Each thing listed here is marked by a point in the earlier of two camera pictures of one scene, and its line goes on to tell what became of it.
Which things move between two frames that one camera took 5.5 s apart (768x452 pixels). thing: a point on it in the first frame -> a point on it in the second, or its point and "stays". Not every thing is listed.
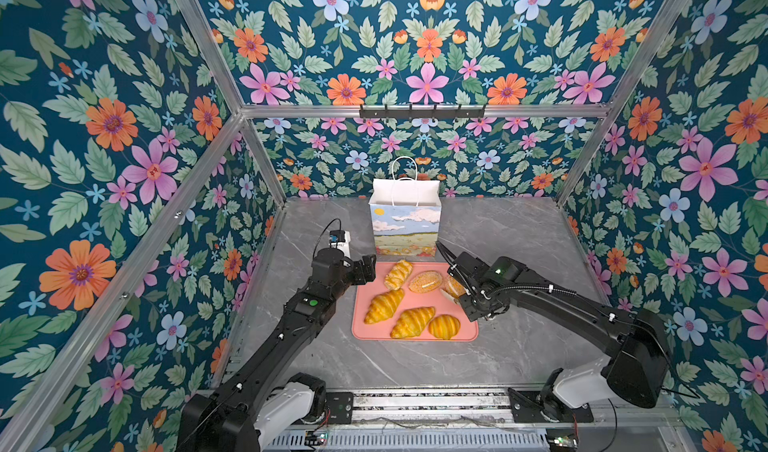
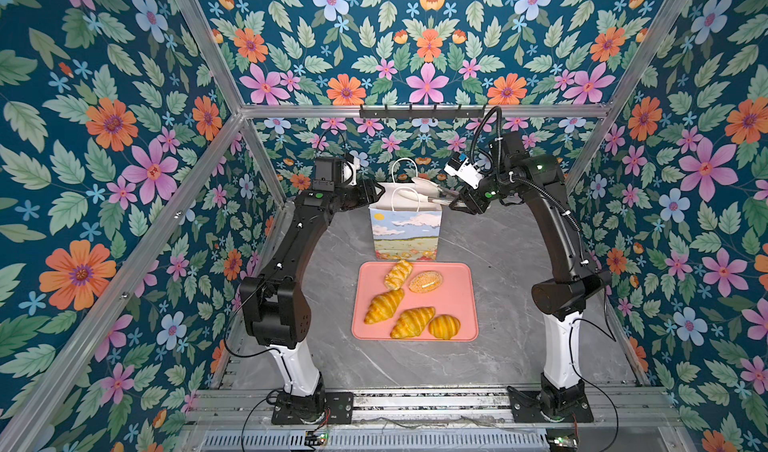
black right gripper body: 473,306 -> 487,190
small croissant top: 396,277 stays
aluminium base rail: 461,420 stays
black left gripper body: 354,274 -> 360,193
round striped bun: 444,327 stays
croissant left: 383,305 stays
